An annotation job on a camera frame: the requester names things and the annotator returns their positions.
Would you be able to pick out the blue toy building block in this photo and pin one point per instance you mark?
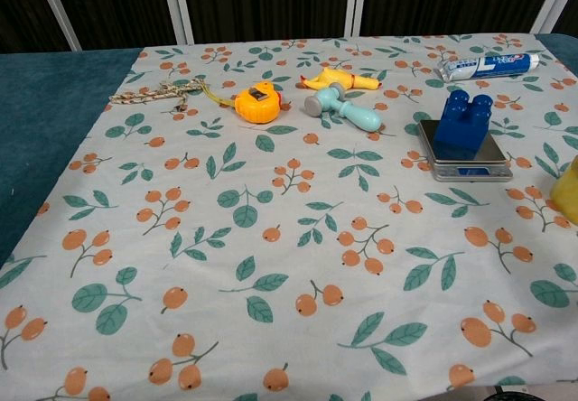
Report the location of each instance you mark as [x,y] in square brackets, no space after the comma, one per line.
[458,134]

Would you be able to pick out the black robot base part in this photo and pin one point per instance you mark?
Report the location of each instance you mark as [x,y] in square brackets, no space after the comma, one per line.
[512,394]

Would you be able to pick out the silver digital kitchen scale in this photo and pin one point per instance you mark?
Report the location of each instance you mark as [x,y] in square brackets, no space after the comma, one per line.
[496,174]

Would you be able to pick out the yellow rounded object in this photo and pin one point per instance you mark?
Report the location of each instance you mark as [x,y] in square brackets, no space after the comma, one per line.
[568,193]

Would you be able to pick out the orange tape measure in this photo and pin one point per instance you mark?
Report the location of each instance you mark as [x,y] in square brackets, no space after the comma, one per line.
[257,107]

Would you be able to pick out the light blue toy hammer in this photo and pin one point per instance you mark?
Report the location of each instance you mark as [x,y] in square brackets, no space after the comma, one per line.
[357,114]

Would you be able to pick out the yellow rubber chicken toy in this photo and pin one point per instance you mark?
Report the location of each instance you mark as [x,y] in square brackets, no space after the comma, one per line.
[336,78]

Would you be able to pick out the floral fruit print tablecloth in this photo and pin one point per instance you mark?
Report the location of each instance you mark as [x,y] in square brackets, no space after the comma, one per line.
[226,283]

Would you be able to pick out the blue white toothpaste tube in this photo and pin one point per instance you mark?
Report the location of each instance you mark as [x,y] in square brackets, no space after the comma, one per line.
[487,66]

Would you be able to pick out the teal velvet table cover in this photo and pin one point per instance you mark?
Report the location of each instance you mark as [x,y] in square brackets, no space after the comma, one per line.
[45,103]

